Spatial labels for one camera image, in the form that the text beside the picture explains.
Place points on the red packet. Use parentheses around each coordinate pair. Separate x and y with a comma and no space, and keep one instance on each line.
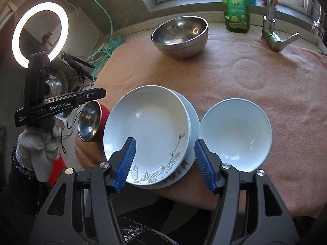
(57,168)

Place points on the black tripod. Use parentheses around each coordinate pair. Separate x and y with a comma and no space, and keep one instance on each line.
(76,61)

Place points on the pink towel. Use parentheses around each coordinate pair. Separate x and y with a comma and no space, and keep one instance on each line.
(255,81)

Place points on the person's left forearm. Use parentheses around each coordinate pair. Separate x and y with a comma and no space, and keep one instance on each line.
(18,191)

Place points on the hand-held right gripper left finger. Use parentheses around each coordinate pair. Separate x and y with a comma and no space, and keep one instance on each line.
(126,166)

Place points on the chrome kitchen faucet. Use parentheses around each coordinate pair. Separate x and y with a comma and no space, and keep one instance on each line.
(270,5)

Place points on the green dish soap bottle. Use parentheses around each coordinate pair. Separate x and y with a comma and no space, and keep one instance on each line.
(236,10)

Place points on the small red steel bowl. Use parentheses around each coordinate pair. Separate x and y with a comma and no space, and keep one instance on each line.
(88,120)

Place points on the flexible faucet sprayer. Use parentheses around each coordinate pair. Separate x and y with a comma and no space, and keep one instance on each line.
(318,26)

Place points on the person's left hand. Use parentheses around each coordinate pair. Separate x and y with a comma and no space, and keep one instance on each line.
(38,148)

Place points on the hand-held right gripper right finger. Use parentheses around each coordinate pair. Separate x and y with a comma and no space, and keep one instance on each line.
(204,166)

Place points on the light blue bowl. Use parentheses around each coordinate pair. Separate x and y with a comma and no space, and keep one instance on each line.
(235,132)

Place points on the large stainless steel bowl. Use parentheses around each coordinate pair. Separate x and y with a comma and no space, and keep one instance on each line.
(178,30)

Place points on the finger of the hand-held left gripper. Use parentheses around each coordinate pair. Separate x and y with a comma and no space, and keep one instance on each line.
(92,95)

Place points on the pink floral white plate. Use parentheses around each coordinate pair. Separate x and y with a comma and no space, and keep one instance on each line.
(194,122)

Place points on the person's dark clothing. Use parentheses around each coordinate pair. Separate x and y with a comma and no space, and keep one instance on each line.
(143,227)

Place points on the white plate grey vine print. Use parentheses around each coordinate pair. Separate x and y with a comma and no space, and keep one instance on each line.
(145,125)

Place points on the stainless steel pot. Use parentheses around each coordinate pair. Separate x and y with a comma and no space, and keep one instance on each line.
(57,81)

